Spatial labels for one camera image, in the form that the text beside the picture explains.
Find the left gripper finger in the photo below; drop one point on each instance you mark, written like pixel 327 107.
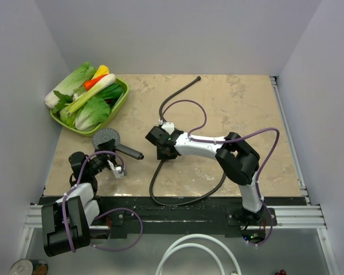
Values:
pixel 115 159
pixel 107 146

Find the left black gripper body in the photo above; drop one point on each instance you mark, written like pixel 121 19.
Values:
pixel 98 163

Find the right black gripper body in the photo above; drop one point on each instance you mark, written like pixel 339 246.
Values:
pixel 162 155

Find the grey shower head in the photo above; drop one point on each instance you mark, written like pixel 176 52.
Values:
pixel 106 134

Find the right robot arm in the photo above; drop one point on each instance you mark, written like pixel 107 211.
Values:
pixel 238 160

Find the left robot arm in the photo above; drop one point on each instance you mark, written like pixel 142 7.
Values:
pixel 66 222

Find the green lettuce toy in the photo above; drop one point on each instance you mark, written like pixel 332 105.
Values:
pixel 92 113

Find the dark green vegetable toy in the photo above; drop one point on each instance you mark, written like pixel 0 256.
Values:
pixel 113 91

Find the green plastic tray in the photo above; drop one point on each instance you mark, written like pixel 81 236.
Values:
pixel 114 111

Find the white leek toy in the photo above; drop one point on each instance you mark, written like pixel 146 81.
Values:
pixel 104 82

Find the orange carrot toy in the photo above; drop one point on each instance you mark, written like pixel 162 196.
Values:
pixel 90 83

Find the napa cabbage toy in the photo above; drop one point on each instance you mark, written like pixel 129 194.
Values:
pixel 67 86

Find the yellow pepper toy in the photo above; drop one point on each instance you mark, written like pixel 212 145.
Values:
pixel 102 70

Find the tin can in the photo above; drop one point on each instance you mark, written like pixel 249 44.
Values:
pixel 29 267

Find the red small object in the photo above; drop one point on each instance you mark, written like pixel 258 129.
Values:
pixel 281 272

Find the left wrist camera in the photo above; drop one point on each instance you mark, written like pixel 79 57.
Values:
pixel 116 170

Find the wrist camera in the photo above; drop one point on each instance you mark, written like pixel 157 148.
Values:
pixel 116 170
pixel 166 126

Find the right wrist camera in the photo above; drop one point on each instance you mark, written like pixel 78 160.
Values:
pixel 166 126

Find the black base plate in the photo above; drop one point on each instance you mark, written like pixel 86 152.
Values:
pixel 134 215

